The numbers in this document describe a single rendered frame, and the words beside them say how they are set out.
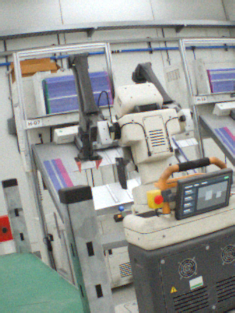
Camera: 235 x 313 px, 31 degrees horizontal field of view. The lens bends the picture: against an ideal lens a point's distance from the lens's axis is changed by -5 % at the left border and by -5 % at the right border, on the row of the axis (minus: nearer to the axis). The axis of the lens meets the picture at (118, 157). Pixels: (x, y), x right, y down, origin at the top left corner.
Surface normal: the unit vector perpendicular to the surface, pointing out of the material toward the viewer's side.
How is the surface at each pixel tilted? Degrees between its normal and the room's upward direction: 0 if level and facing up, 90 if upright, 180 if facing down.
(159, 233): 90
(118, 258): 90
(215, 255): 90
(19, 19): 90
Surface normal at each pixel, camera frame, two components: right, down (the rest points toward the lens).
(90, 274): 0.40, -0.03
